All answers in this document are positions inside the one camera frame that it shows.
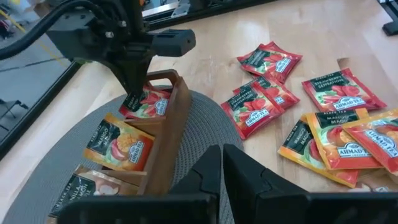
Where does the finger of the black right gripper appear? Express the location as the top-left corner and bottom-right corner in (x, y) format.
(108, 60), (137, 97)
(132, 55), (155, 97)

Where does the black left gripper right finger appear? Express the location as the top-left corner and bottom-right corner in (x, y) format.
(223, 143), (398, 224)

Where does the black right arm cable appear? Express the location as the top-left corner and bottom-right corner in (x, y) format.
(0, 0), (106, 62)

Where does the red strawberry tea bag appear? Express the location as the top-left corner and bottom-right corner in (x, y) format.
(118, 86), (172, 121)
(220, 85), (285, 141)
(232, 75), (301, 110)
(236, 40), (303, 85)
(301, 67), (388, 113)

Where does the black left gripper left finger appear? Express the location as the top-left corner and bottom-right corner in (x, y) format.
(57, 144), (222, 224)

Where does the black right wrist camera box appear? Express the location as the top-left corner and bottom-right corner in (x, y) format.
(151, 29), (197, 58)

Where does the grey round woven placemat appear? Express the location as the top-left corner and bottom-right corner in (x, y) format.
(2, 85), (245, 224)

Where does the wooden tea organizer box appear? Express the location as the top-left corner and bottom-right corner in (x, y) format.
(46, 68), (192, 224)

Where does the black aluminium table frame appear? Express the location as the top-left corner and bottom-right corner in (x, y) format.
(0, 0), (398, 159)

